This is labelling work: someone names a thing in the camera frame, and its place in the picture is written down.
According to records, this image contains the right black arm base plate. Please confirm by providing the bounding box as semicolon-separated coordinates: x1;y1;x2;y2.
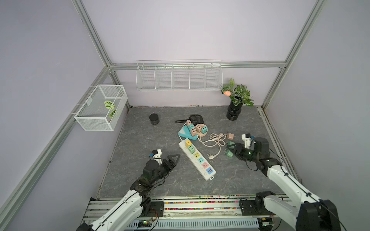
239;198;273;217

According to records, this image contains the beige coiled power cable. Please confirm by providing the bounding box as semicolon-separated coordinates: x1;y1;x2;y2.
198;132;227;157

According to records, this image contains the white wire basket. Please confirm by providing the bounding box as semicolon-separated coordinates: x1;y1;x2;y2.
74;84;128;131

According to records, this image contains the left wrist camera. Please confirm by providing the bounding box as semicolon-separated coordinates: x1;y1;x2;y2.
149;149;162;159

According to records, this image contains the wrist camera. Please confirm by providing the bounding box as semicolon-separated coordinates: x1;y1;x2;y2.
149;149;162;159
241;133;254;148

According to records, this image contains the long white wire shelf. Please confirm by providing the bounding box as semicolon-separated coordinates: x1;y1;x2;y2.
136;60;223;90

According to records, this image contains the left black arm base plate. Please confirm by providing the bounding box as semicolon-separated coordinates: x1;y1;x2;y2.
140;201;164;218

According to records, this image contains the white slotted cable duct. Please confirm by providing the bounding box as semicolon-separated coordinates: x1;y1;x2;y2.
125;218;260;231

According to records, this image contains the green artificial plant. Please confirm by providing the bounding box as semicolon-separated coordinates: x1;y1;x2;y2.
222;78;254;106

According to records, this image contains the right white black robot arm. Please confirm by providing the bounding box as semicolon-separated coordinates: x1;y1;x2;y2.
226;138;345;231

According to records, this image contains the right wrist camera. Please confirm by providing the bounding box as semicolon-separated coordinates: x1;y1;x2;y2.
241;133;254;148

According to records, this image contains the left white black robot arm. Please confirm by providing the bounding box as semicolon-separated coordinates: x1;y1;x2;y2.
77;155;180;231

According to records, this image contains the long white power strip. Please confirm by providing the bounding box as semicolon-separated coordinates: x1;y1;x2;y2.
178;139;216;181

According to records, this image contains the teal triangular power socket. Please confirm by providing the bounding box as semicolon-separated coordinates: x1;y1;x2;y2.
178;124;198;140

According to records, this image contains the pink beige plug adapter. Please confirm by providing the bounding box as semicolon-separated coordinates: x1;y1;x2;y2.
226;133;234;141

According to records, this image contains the black ribbed vase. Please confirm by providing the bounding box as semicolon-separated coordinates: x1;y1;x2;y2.
226;101;243;121

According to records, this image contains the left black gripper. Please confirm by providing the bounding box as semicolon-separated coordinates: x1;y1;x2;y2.
151;154;180;185

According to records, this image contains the small black round jar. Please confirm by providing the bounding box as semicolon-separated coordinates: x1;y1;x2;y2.
149;113;160;125

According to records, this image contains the green leaf in basket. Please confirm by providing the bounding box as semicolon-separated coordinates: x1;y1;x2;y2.
104;101;116;118

